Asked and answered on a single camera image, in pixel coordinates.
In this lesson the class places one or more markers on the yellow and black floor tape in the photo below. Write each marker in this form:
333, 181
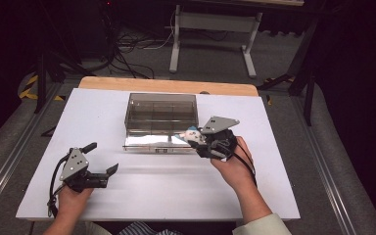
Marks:
29, 88

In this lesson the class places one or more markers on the person's left hand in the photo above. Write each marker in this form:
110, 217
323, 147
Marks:
71, 202

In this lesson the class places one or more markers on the wooden table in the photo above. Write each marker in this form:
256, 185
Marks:
163, 85

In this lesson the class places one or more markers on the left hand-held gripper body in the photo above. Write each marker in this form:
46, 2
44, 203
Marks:
75, 164

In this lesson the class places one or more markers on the person's right hand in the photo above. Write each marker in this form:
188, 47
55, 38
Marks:
235, 173

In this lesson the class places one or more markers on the white metal desk frame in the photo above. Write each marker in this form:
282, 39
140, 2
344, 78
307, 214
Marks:
215, 22

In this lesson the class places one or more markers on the aluminium rail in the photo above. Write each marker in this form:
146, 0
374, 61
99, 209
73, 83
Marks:
13, 160
326, 176

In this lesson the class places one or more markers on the white and blue plush toy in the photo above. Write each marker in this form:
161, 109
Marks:
192, 134

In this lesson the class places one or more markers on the black metal stand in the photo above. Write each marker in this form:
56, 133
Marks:
40, 81
308, 94

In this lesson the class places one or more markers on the white board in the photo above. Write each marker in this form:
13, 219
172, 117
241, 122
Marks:
163, 189

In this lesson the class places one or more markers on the person's striped clothing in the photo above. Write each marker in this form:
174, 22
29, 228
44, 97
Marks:
140, 229

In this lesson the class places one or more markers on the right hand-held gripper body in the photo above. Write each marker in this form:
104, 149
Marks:
220, 125

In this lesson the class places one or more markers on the smoky clear drawer cabinet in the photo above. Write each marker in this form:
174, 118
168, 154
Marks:
161, 111

